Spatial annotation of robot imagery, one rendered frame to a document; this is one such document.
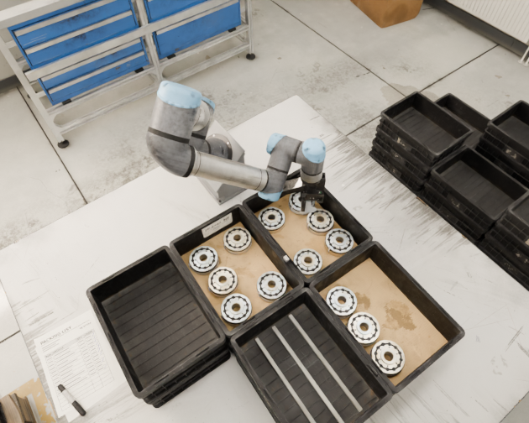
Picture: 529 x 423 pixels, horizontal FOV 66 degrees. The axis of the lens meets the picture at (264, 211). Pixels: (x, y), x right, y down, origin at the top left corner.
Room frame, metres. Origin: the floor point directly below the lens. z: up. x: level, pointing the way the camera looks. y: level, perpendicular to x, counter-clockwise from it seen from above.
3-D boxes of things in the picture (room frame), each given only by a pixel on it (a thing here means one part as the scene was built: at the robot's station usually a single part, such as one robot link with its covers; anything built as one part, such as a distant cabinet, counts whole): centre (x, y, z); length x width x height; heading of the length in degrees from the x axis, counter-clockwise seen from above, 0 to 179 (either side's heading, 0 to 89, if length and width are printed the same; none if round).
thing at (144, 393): (0.44, 0.36, 0.92); 0.40 x 0.30 x 0.02; 33
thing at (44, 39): (2.30, 1.09, 0.60); 0.72 x 0.03 x 0.56; 125
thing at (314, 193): (0.87, -0.17, 0.99); 0.09 x 0.08 x 0.12; 86
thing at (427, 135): (1.58, -0.88, 0.37); 0.40 x 0.30 x 0.45; 35
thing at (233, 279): (0.58, 0.15, 0.86); 0.10 x 0.10 x 0.01
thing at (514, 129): (1.49, -1.44, 0.37); 0.40 x 0.30 x 0.45; 35
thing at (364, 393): (0.27, -0.11, 0.87); 0.40 x 0.30 x 0.11; 33
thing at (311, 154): (0.87, -0.16, 1.15); 0.09 x 0.08 x 0.11; 63
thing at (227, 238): (0.74, 0.10, 0.86); 0.10 x 0.10 x 0.01
